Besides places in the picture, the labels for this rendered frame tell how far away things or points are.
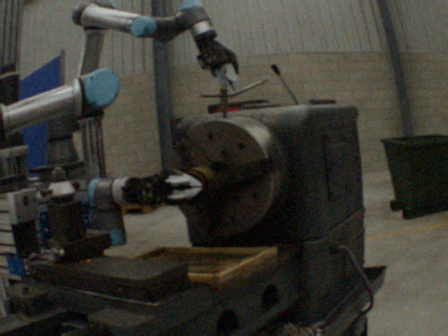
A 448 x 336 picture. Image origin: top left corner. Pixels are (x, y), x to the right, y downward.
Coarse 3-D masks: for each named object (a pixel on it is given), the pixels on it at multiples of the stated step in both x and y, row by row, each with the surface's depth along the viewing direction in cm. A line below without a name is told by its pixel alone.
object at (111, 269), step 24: (48, 264) 124; (72, 264) 124; (96, 264) 124; (120, 264) 124; (144, 264) 124; (168, 264) 123; (96, 288) 117; (120, 288) 113; (144, 288) 110; (168, 288) 117
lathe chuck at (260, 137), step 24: (216, 120) 172; (240, 120) 174; (216, 144) 173; (240, 144) 169; (264, 144) 168; (216, 168) 181; (240, 192) 171; (264, 192) 167; (192, 216) 179; (240, 216) 172; (264, 216) 170
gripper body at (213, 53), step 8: (208, 32) 185; (216, 32) 188; (200, 40) 184; (208, 40) 185; (200, 48) 186; (208, 48) 183; (216, 48) 183; (224, 48) 188; (200, 56) 187; (208, 56) 185; (216, 56) 183; (224, 56) 186; (200, 64) 185; (208, 64) 185; (216, 64) 187; (224, 64) 189
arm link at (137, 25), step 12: (72, 12) 201; (84, 12) 194; (96, 12) 192; (108, 12) 190; (120, 12) 188; (84, 24) 197; (96, 24) 193; (108, 24) 189; (120, 24) 186; (132, 24) 181; (144, 24) 178; (156, 24) 182; (144, 36) 181; (156, 36) 186
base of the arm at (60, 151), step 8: (64, 136) 206; (72, 136) 210; (48, 144) 207; (56, 144) 205; (64, 144) 206; (72, 144) 209; (48, 152) 206; (56, 152) 204; (64, 152) 206; (72, 152) 208; (48, 160) 205; (56, 160) 204; (64, 160) 205; (72, 160) 207
